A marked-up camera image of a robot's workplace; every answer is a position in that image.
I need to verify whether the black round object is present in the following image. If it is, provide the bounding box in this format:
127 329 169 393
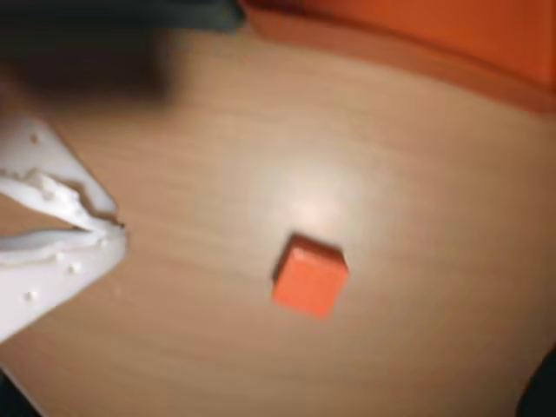
514 364 556 417

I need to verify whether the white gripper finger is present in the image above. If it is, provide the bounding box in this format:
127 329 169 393
0 116 121 232
0 225 130 345

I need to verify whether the teal plastic box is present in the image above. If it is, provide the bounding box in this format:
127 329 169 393
164 0 247 34

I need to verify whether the orange plastic box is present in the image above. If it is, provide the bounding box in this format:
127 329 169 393
241 0 556 115

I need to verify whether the orange cube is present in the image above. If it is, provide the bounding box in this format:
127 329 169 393
271 232 351 321

